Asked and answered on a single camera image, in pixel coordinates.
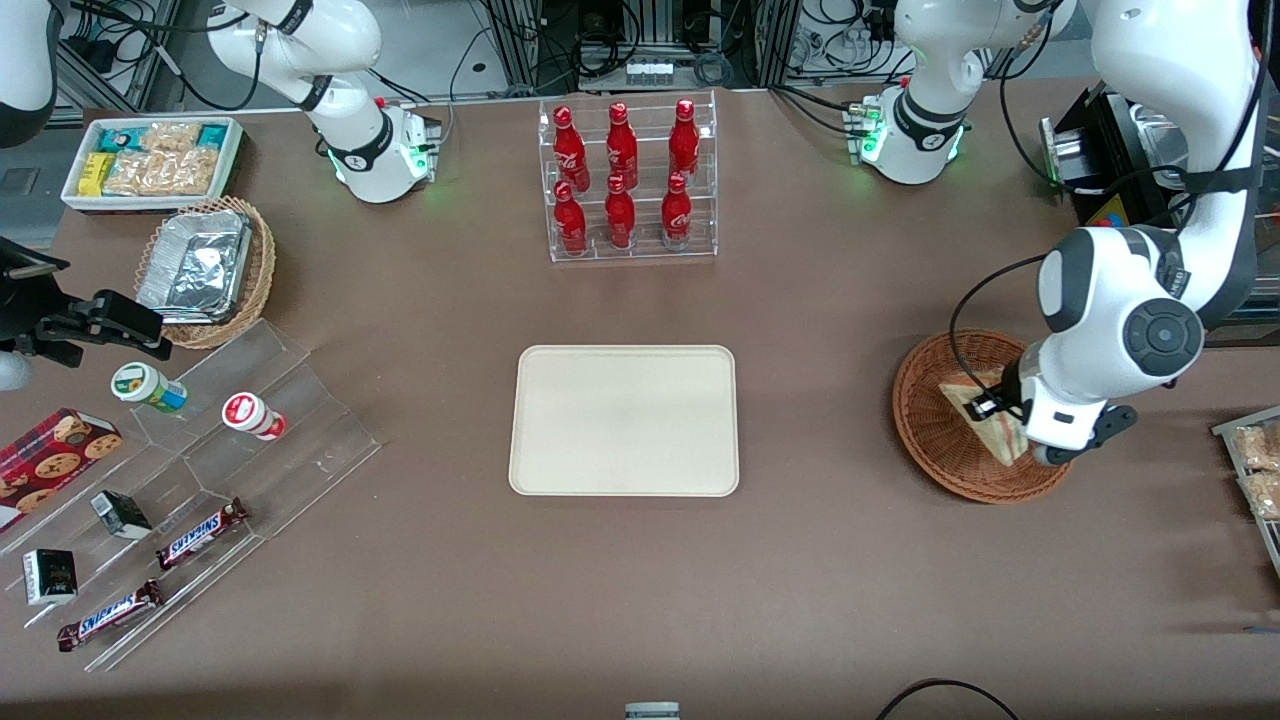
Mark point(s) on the clear acrylic bottle rack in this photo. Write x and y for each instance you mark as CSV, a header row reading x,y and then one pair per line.
x,y
645,160

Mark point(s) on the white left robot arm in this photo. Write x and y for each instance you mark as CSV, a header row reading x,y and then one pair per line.
x,y
1160,60

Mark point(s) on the Snickers chocolate bar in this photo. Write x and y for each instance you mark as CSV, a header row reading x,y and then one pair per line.
x,y
200,532
110,615

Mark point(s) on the shiny metal pan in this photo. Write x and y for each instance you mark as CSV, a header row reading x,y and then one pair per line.
x,y
1152,140

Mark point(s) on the clear rice cracker bag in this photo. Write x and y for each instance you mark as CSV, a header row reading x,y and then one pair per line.
x,y
172,135
160,172

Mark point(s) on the teal snack pack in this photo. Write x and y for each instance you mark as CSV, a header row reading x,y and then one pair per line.
x,y
213,135
120,138

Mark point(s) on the green label white cup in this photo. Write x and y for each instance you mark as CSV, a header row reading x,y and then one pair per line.
x,y
145,386

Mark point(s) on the red cola bottle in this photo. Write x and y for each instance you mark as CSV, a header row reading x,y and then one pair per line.
x,y
619,218
570,150
621,145
570,222
684,142
677,215

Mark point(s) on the grey floor box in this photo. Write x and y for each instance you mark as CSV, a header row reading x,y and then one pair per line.
x,y
18,180

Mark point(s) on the cream plastic tray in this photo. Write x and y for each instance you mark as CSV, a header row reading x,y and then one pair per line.
x,y
624,420

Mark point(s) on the small grey white device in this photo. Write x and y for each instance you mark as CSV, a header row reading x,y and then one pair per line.
x,y
652,711

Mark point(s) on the red label white cup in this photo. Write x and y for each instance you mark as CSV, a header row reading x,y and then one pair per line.
x,y
252,415

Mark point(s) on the red plaid cookie box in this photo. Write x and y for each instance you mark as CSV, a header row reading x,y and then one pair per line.
x,y
55,460

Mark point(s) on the small black carton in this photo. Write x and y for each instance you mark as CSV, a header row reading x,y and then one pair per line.
x,y
122,514
50,577

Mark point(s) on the aluminium frame rack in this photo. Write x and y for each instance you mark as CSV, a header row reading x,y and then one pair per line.
x,y
520,40

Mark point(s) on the light wicker basket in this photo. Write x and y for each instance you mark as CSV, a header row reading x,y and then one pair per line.
x,y
258,270

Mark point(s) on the brown wicker basket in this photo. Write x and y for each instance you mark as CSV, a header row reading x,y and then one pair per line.
x,y
930,440

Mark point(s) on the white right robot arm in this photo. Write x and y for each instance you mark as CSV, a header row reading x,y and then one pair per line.
x,y
352,150

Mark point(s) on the yellow snack pack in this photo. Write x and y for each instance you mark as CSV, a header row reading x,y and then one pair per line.
x,y
95,173

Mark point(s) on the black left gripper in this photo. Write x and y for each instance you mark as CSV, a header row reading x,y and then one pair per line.
x,y
1010,387

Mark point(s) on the clear snack bag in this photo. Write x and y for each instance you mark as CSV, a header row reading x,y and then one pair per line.
x,y
1264,495
1258,447

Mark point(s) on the grey tray of snacks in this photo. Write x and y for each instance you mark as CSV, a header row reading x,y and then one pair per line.
x,y
1264,545

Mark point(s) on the triangular sandwich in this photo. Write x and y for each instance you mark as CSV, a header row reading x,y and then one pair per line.
x,y
1000,438

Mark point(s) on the stack of foil trays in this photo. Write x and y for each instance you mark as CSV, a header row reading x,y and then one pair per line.
x,y
195,265

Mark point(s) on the clear acrylic stepped shelf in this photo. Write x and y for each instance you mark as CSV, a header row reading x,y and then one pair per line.
x,y
300,440

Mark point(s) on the black countertop machine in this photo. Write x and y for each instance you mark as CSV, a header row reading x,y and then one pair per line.
x,y
1110,150

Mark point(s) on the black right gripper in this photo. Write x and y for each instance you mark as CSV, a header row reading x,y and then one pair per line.
x,y
62,328

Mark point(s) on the white plastic snack bin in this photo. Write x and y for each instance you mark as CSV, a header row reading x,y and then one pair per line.
x,y
70,192

